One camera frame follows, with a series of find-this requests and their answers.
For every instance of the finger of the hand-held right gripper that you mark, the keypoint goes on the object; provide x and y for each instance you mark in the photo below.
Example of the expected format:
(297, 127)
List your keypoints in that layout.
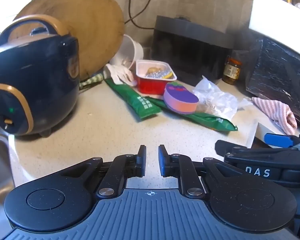
(230, 148)
(277, 139)

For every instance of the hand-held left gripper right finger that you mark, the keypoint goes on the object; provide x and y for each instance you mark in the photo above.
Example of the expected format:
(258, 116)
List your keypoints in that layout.
(162, 160)

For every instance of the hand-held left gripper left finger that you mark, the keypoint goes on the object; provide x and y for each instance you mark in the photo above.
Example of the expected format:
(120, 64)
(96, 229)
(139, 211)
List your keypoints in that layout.
(141, 160)

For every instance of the green snack packet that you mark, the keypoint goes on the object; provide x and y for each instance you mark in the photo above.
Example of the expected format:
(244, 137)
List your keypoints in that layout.
(137, 102)
(210, 120)

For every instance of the red plastic food tray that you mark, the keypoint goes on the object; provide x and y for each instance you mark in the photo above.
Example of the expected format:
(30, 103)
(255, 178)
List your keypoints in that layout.
(150, 86)

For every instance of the white cloth glove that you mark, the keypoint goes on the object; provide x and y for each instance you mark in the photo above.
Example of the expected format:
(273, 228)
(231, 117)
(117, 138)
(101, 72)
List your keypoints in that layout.
(120, 76)

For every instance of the pink striped cloth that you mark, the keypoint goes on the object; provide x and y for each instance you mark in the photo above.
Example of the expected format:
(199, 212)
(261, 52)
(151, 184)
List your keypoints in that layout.
(277, 110)

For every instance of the crumpled clear plastic bag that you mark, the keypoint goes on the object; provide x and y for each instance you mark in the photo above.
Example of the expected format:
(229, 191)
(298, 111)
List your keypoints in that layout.
(215, 97)

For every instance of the purple eggplant sponge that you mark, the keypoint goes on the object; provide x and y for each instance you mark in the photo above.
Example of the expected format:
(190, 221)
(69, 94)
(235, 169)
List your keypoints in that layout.
(180, 100)

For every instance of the black shiny foil sheet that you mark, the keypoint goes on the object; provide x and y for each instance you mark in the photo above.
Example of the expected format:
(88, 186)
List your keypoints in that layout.
(277, 75)

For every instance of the glass sauce jar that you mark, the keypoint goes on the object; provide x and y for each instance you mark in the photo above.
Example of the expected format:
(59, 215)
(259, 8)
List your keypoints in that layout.
(231, 71)

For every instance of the green striped cloth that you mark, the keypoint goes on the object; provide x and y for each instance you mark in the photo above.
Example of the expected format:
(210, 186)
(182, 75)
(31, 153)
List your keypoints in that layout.
(92, 80)

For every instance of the dark grey box appliance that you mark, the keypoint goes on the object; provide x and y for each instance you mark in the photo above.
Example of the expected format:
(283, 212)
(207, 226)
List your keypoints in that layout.
(190, 50)

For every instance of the white paper cup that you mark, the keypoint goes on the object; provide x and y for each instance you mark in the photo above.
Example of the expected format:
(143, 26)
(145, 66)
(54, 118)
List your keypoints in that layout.
(132, 50)

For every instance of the white range hood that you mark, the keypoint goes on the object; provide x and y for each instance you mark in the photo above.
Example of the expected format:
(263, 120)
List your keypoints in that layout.
(272, 17)

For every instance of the dark blue rice cooker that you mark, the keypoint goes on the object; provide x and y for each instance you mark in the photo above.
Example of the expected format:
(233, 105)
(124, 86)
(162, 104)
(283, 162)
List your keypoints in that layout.
(40, 80)

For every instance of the stainless steel sink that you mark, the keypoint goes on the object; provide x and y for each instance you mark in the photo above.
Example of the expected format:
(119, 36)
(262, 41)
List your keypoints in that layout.
(0, 160)

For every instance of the round wooden cutting board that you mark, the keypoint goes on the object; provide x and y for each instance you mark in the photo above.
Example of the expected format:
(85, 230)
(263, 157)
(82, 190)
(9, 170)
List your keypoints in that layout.
(90, 25)

